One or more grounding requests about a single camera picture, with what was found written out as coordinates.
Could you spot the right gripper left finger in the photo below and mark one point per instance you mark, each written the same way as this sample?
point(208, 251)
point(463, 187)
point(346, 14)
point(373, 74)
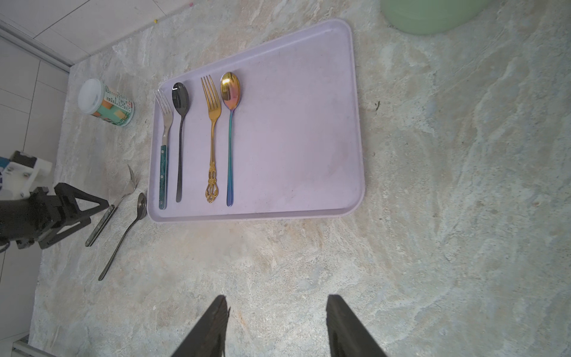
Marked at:
point(207, 338)

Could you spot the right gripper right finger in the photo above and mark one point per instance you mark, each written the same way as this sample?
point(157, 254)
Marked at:
point(347, 335)

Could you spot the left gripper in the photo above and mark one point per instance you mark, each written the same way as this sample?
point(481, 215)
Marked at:
point(36, 219)

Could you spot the silver fork dark handle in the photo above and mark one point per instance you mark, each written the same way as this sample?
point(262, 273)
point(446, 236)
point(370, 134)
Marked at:
point(129, 189)

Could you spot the teal handled fork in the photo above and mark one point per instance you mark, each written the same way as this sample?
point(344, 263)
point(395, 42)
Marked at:
point(164, 154)

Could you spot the black glossy spoon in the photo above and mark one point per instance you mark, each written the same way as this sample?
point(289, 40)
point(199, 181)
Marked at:
point(181, 102)

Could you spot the gold ornate fork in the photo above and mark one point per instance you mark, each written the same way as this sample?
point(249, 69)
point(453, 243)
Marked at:
point(214, 112)

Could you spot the rainbow iridescent spoon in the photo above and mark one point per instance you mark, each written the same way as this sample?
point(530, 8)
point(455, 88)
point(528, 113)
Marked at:
point(231, 95)

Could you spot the dark grey spoon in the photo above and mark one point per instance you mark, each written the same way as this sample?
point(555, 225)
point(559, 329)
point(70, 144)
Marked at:
point(141, 213)

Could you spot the small white paper cup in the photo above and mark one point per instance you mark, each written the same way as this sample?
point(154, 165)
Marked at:
point(95, 98)

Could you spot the green plastic jug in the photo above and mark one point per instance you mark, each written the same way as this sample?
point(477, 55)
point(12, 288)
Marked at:
point(425, 17)

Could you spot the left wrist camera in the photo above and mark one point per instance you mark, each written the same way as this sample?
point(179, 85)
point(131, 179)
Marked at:
point(21, 174)

